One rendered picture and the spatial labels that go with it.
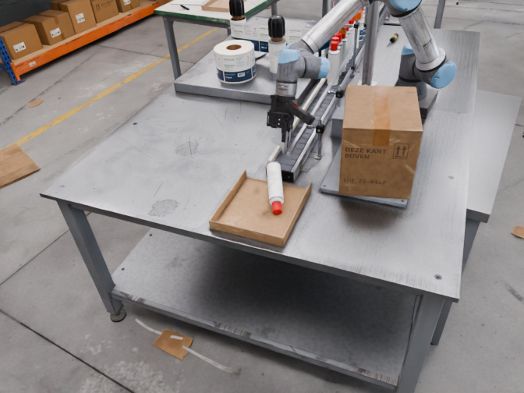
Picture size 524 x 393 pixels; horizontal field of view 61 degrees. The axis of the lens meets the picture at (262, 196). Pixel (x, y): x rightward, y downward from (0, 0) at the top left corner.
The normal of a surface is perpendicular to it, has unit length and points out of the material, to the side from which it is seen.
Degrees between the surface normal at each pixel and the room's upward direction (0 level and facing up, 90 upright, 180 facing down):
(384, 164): 90
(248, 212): 0
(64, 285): 0
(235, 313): 1
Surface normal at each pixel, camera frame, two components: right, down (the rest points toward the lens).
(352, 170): -0.18, 0.63
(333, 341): -0.06, -0.78
